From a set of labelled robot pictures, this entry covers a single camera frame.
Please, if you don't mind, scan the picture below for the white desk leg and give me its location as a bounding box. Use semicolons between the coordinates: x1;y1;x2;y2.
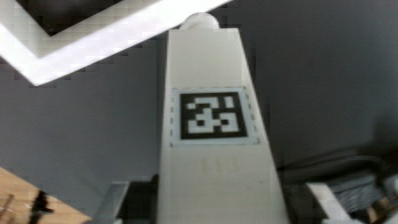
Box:
157;13;290;224

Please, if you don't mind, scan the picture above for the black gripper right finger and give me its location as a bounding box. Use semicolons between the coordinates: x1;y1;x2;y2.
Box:
283;182;363;224

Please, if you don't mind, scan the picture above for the white front barrier rail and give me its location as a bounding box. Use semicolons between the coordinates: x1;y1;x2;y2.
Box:
0;0;233;86

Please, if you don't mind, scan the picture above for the wooden furniture with black frame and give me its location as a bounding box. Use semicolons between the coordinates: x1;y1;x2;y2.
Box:
0;167;91;224

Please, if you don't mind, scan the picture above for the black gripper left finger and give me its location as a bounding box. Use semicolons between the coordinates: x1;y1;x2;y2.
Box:
88;176;159;224

